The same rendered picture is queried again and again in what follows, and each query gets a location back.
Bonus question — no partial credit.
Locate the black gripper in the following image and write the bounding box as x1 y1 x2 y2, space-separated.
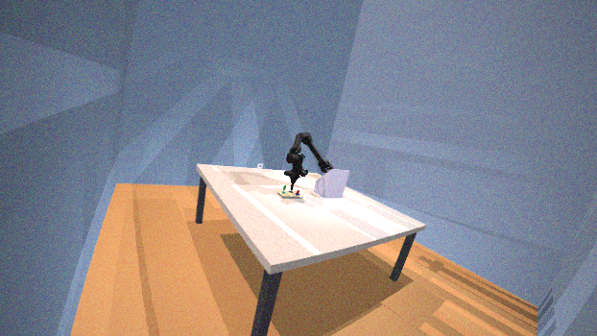
283 163 302 185

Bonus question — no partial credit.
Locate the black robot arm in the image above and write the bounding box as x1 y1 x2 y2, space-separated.
286 132 334 177

